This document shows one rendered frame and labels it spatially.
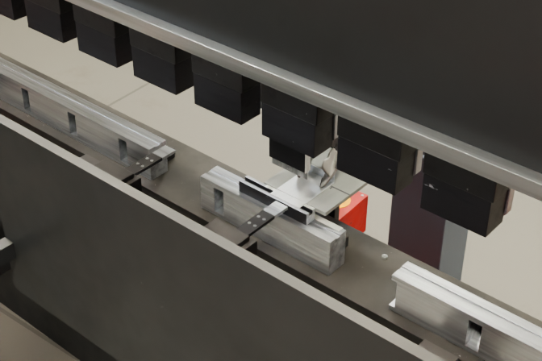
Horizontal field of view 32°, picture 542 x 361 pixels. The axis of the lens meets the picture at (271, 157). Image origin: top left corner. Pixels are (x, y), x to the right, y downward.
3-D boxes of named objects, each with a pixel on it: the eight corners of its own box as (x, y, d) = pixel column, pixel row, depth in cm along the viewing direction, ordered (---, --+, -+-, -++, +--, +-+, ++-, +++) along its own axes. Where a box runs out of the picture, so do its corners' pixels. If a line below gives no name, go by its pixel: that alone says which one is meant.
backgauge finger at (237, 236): (302, 221, 209) (302, 203, 206) (222, 280, 192) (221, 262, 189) (261, 200, 215) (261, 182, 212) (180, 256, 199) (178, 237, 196)
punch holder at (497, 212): (510, 217, 179) (523, 143, 170) (487, 238, 173) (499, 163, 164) (441, 187, 187) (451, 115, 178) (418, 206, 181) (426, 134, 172)
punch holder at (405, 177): (420, 177, 190) (427, 106, 180) (396, 197, 184) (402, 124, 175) (359, 151, 198) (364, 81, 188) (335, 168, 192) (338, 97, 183)
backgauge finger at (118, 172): (188, 163, 228) (187, 146, 225) (106, 213, 211) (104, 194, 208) (153, 145, 234) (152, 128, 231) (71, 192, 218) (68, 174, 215)
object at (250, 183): (314, 219, 212) (314, 208, 210) (306, 225, 210) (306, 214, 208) (248, 185, 223) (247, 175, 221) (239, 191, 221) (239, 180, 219)
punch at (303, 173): (310, 177, 206) (311, 141, 201) (304, 181, 205) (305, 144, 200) (275, 160, 211) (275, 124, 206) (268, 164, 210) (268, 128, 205)
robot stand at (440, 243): (406, 313, 327) (427, 121, 284) (452, 335, 318) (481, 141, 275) (378, 342, 315) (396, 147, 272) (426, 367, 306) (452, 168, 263)
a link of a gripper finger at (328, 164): (310, 183, 212) (319, 143, 214) (322, 188, 217) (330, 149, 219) (323, 184, 211) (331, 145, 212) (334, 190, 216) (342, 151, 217)
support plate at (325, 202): (393, 165, 226) (393, 162, 225) (325, 216, 209) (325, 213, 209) (332, 139, 236) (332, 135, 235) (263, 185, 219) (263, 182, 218)
